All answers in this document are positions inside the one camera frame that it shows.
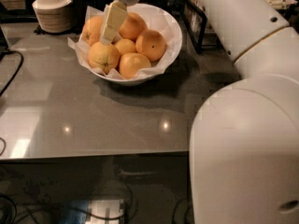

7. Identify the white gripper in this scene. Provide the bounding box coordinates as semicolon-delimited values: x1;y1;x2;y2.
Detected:
100;0;140;45

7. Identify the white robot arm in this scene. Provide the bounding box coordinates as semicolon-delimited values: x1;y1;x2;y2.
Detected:
190;0;299;224

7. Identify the white paper bowl liner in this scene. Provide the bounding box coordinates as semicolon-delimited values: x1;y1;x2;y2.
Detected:
67;5;178;81

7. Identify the white ceramic bowl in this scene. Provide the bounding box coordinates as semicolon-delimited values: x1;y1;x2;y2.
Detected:
78;3;183;87

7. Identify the small orange centre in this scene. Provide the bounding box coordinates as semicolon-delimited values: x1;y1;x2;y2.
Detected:
115;38;136;55

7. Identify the black cup holder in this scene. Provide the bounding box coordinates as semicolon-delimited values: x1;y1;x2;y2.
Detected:
65;0;97;30

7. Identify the stack of paper bowls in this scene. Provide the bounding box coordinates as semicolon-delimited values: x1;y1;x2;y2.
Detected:
32;0;75;34

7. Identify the blue white box below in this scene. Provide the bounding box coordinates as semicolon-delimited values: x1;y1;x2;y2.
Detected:
59;200;126;224

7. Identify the black wire rack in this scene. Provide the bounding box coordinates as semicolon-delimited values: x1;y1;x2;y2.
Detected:
180;0;207;52

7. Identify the black cable on left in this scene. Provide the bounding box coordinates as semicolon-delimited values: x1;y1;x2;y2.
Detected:
0;49;25;98

